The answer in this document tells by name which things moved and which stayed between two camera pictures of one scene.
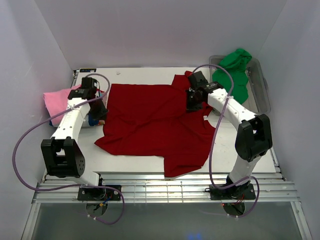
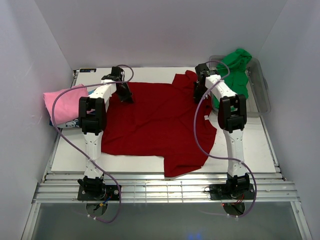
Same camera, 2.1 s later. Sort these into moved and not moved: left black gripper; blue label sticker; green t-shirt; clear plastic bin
Moved: left black gripper
Not moved: blue label sticker; green t-shirt; clear plastic bin
